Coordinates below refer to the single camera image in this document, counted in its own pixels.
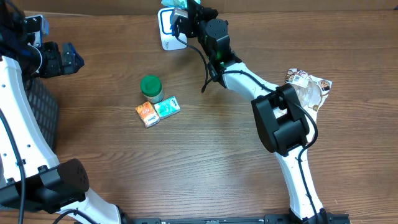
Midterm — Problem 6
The green lidded jar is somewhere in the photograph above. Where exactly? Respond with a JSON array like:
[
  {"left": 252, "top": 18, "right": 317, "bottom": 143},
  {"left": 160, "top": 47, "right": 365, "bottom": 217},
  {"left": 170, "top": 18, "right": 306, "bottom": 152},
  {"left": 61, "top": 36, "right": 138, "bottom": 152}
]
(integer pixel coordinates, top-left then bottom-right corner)
[{"left": 140, "top": 75, "right": 164, "bottom": 104}]

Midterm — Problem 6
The beige plastic pouch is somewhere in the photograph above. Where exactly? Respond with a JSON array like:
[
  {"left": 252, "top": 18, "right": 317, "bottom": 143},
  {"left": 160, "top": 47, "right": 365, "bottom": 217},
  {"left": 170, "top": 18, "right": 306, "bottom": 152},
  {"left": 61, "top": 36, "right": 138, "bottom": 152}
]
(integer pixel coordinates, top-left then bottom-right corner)
[{"left": 285, "top": 68, "right": 332, "bottom": 122}]

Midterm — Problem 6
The teal packet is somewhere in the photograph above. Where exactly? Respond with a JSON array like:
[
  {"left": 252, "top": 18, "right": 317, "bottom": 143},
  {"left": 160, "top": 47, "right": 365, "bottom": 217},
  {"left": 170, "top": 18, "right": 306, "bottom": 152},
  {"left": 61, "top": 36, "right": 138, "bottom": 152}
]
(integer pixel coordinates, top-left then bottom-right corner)
[{"left": 161, "top": 0, "right": 188, "bottom": 9}]

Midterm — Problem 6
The green white small box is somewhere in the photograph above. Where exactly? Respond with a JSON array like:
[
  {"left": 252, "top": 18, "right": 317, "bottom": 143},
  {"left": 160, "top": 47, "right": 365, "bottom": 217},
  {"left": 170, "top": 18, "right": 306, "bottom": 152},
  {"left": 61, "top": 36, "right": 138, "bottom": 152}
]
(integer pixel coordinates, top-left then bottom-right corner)
[{"left": 154, "top": 96, "right": 180, "bottom": 119}]

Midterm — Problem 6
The grey plastic mesh basket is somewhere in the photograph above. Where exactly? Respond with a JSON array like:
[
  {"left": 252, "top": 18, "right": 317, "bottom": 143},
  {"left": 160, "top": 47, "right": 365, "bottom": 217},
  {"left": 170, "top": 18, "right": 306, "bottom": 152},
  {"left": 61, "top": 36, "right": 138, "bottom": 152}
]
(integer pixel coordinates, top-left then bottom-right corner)
[{"left": 23, "top": 78, "right": 59, "bottom": 152}]

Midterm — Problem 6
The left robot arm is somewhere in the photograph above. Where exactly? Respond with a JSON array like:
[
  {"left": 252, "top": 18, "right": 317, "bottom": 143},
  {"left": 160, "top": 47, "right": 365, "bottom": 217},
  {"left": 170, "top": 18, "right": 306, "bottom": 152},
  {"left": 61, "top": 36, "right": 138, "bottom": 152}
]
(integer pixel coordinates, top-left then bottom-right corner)
[{"left": 1, "top": 1, "right": 129, "bottom": 223}]

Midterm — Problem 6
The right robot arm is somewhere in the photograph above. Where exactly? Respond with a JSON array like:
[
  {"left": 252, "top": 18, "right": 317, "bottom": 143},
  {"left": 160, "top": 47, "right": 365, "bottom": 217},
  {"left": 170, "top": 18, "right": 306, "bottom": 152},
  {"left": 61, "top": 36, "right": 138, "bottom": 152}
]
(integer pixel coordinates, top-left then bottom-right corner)
[{"left": 172, "top": 1, "right": 331, "bottom": 223}]

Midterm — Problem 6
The white barcode scanner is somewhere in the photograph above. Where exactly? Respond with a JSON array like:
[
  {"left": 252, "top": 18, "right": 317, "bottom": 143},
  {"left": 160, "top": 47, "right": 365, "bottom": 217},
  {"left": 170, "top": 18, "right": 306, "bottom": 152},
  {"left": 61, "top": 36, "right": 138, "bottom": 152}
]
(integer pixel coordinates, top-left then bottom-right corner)
[{"left": 157, "top": 7, "right": 187, "bottom": 51}]

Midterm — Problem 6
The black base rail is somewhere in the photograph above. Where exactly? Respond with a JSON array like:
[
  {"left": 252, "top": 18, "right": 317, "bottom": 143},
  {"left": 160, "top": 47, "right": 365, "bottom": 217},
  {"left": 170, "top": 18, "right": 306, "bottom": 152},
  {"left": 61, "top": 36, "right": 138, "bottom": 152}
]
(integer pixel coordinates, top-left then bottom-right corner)
[{"left": 130, "top": 213, "right": 351, "bottom": 224}]

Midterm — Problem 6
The orange snack packet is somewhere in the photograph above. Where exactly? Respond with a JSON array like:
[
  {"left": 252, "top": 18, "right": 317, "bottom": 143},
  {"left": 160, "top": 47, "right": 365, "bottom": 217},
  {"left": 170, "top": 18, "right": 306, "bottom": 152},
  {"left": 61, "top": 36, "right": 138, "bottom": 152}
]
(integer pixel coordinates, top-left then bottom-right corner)
[{"left": 135, "top": 101, "right": 160, "bottom": 128}]

